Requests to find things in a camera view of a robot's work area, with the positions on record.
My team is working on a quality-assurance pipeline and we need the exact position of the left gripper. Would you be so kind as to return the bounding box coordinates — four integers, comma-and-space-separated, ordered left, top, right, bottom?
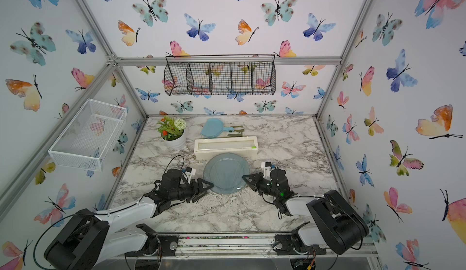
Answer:
170, 178, 214, 202

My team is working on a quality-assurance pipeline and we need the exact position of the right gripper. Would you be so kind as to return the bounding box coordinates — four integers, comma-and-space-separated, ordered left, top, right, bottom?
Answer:
241, 173, 280, 201

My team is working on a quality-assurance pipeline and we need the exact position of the teal ceramic plate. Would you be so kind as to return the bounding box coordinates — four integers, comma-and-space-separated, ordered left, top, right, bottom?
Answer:
203, 152, 251, 195

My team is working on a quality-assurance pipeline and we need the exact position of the clear plastic wrap sheet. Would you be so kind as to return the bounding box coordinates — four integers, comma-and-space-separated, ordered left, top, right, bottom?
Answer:
202, 152, 252, 196

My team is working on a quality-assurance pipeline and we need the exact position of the cream plastic wrap dispenser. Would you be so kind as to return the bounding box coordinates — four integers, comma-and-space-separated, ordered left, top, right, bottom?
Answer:
194, 136, 259, 161

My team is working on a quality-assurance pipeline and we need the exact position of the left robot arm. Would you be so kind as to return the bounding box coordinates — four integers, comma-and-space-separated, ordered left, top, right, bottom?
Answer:
44, 168, 214, 270

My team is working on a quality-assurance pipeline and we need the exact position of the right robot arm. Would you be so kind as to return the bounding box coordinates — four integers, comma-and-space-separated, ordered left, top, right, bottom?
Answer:
242, 162, 370, 255

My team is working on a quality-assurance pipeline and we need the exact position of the white green striped cloth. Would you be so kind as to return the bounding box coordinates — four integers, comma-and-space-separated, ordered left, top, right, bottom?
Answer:
224, 126, 245, 137

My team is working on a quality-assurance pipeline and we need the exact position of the potted plant white pot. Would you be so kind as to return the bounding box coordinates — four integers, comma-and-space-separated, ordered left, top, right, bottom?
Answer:
157, 116, 187, 151

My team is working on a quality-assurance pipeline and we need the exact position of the aluminium front rail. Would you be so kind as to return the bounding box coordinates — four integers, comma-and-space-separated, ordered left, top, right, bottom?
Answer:
70, 232, 379, 260

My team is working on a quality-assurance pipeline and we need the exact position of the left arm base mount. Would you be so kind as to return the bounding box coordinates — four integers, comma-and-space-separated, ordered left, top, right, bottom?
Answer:
126, 223, 179, 259

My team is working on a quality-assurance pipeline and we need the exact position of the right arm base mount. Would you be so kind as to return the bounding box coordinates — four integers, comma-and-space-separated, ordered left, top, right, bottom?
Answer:
272, 234, 326, 255

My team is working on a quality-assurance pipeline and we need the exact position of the black wire wall basket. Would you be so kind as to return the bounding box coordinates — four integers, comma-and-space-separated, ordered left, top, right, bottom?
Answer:
163, 54, 276, 96

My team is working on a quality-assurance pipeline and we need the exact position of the white mesh wall basket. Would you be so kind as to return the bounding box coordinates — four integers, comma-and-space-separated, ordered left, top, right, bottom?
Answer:
48, 99, 127, 172

